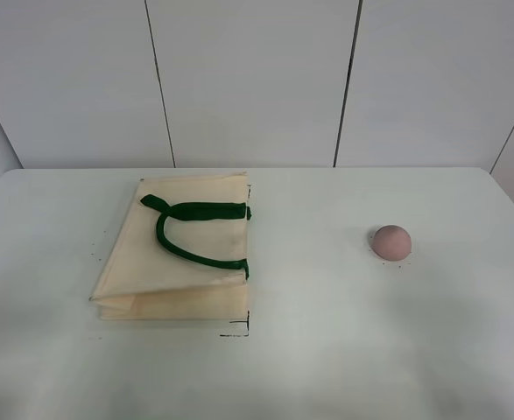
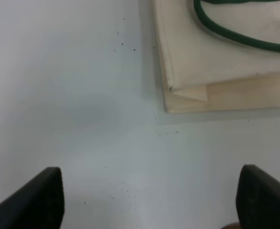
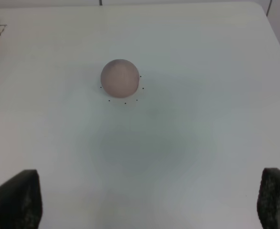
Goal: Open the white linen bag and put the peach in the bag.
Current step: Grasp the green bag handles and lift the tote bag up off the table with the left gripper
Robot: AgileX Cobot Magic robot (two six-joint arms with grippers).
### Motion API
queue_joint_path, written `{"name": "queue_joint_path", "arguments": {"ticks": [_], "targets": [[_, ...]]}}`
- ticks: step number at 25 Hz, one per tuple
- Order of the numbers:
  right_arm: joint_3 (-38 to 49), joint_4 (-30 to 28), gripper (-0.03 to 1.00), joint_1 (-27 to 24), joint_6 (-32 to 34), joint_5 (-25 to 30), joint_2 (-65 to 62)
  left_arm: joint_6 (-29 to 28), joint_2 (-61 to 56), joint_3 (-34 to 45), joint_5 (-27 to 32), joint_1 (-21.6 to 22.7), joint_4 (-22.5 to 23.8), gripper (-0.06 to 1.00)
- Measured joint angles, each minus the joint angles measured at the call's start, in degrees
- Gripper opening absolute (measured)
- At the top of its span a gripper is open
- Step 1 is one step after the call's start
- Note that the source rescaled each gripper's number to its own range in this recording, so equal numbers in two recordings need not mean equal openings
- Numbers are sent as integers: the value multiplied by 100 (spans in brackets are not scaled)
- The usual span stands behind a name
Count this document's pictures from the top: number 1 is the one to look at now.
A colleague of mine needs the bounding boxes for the cream linen bag green handles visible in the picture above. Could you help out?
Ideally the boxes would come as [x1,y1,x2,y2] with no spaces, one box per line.
[89,172,250,320]

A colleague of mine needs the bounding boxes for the pink peach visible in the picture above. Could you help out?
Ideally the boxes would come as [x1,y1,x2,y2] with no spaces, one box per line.
[367,225,412,262]

